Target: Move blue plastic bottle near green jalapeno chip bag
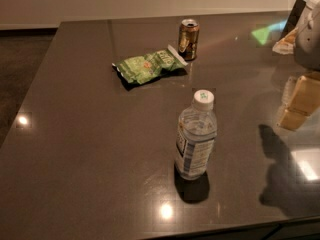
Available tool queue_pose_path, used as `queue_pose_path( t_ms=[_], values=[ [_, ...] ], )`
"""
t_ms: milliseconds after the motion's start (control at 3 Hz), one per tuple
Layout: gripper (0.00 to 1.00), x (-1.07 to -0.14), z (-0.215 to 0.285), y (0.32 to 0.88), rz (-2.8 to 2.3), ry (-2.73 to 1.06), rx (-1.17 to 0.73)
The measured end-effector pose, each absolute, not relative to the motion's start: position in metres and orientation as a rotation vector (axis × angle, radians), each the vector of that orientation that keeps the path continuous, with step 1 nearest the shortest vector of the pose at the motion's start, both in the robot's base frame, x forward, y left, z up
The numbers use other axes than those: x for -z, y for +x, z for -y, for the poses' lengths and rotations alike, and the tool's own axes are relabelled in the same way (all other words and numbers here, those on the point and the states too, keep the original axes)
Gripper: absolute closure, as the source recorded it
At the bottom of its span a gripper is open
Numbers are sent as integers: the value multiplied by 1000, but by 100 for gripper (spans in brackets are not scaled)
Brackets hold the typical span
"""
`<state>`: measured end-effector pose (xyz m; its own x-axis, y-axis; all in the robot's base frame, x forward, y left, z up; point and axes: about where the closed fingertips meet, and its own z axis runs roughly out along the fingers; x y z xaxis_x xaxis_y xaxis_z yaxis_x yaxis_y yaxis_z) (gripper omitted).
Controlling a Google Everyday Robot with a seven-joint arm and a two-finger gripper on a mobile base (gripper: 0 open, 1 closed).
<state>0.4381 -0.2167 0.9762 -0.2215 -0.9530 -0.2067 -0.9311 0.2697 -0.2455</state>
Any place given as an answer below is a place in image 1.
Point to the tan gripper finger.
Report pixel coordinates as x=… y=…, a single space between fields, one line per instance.
x=285 y=46
x=301 y=98

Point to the gold drink can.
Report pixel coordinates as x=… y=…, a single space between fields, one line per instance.
x=188 y=38

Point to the clear plastic water bottle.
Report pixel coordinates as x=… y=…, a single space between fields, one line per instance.
x=196 y=134

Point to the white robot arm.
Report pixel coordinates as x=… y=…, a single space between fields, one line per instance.
x=301 y=38

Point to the green jalapeno chip bag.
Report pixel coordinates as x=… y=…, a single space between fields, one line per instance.
x=145 y=68

